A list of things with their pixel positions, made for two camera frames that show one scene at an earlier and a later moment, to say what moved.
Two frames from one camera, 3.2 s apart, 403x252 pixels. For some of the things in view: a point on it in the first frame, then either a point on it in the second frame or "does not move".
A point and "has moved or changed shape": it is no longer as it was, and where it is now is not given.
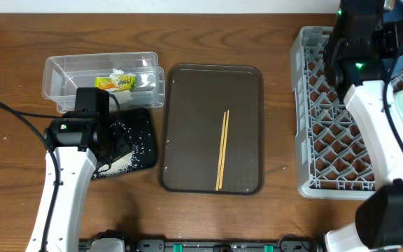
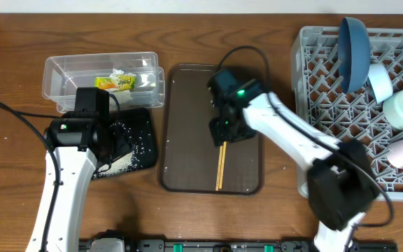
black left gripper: x=121 y=140 does not move
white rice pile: x=115 y=165 does not move
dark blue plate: x=395 y=12 has moved or changed shape
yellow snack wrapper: x=126 y=82 does not move
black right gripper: x=389 y=34 to x=223 y=134
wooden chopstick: x=220 y=152 does not move
